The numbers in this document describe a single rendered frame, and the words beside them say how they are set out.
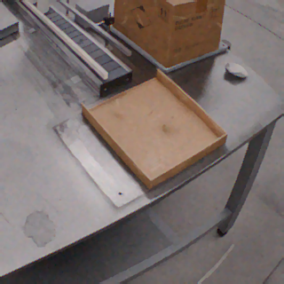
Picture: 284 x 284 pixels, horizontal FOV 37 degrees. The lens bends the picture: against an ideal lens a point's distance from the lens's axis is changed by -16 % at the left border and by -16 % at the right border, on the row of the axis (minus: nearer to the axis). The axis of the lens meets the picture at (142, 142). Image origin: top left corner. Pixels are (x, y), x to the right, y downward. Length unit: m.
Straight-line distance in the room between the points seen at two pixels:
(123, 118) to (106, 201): 0.26
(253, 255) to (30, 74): 1.28
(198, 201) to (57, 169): 1.09
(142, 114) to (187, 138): 0.14
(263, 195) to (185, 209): 0.42
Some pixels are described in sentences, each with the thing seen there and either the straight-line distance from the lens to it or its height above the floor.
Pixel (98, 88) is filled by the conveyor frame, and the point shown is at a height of 0.86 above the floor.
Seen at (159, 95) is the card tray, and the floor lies 0.83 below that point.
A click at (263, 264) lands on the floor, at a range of 2.08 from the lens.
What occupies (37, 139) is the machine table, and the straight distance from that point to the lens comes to 1.27.
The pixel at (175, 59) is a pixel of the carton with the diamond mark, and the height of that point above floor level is 0.88.
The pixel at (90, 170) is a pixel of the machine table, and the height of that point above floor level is 0.83.
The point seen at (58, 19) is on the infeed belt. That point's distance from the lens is 1.65.
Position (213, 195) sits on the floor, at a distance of 2.21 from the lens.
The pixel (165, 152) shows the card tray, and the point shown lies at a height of 0.83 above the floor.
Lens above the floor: 1.78
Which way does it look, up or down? 49 degrees down
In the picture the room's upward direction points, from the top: 6 degrees clockwise
